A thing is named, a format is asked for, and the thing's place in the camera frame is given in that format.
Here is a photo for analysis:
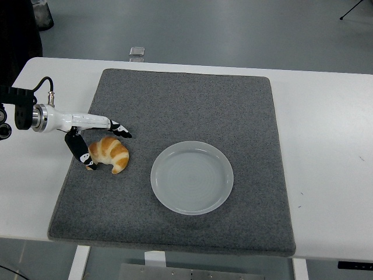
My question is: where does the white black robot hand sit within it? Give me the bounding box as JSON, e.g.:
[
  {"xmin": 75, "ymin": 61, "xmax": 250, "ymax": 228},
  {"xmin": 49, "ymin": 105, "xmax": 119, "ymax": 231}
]
[{"xmin": 45, "ymin": 104, "xmax": 132, "ymax": 171}]

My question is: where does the golden croissant bread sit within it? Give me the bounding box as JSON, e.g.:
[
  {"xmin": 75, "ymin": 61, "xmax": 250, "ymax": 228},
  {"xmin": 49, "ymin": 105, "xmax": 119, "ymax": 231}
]
[{"xmin": 85, "ymin": 136, "xmax": 130, "ymax": 174}]

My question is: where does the pale grey round plate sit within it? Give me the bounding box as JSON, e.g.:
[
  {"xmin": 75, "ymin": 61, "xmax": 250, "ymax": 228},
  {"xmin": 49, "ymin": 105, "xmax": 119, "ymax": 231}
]
[{"xmin": 150, "ymin": 141, "xmax": 234, "ymax": 216}]

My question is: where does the grey metal plate with screws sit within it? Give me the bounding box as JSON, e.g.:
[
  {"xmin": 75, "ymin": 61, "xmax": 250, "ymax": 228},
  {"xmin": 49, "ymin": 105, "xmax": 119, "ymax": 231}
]
[{"xmin": 119, "ymin": 263, "xmax": 265, "ymax": 280}]

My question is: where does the person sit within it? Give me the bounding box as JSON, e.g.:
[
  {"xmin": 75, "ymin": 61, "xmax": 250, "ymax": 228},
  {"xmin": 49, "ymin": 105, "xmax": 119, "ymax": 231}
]
[{"xmin": 0, "ymin": 0, "xmax": 44, "ymax": 88}]

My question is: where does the grey felt mat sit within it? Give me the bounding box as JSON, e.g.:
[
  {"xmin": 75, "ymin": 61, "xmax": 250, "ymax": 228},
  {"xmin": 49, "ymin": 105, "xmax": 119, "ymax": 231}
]
[{"xmin": 47, "ymin": 68, "xmax": 297, "ymax": 257}]

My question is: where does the white table leg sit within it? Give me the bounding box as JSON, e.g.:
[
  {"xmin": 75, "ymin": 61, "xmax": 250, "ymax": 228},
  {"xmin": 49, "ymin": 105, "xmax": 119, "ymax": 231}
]
[
  {"xmin": 292, "ymin": 258, "xmax": 309, "ymax": 280},
  {"xmin": 144, "ymin": 251, "xmax": 167, "ymax": 267},
  {"xmin": 67, "ymin": 246, "xmax": 91, "ymax": 280}
]

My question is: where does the black tripod leg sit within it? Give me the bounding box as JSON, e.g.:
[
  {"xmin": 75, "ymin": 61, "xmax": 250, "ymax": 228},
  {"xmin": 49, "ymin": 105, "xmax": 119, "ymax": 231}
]
[{"xmin": 339, "ymin": 0, "xmax": 365, "ymax": 20}]

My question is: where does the black table control panel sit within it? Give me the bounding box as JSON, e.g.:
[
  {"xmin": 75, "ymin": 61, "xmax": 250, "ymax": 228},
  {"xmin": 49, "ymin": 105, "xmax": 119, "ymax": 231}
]
[{"xmin": 337, "ymin": 261, "xmax": 373, "ymax": 270}]

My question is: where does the thin black floor cable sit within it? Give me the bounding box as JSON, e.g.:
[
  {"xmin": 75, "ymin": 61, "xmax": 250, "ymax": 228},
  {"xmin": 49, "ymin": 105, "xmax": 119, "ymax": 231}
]
[{"xmin": 0, "ymin": 264, "xmax": 30, "ymax": 280}]

